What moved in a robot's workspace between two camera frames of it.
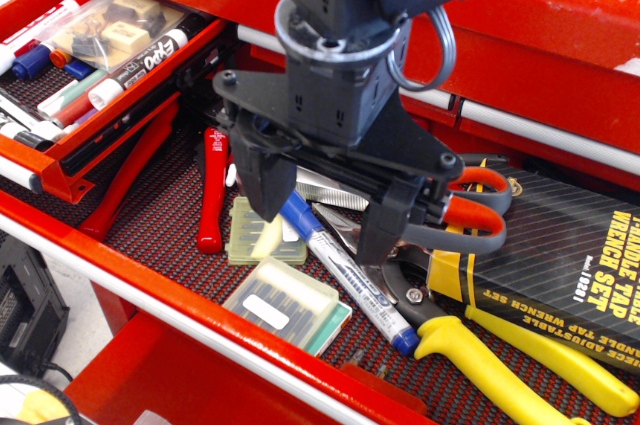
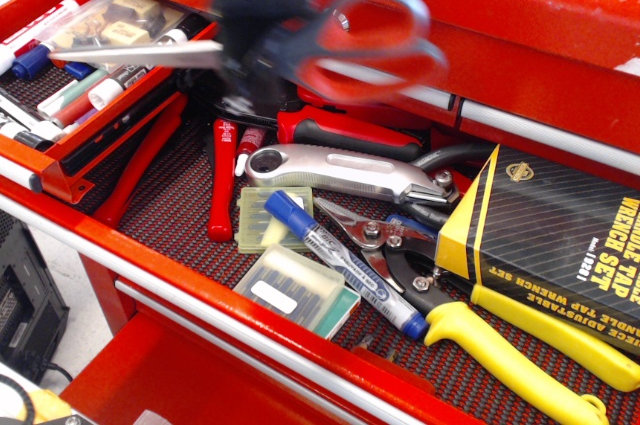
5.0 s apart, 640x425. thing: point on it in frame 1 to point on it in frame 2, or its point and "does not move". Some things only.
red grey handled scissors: (473, 202) to (362, 41)
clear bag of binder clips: (110, 23) does not move
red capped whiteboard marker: (10, 47) does not move
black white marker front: (35, 134) does not move
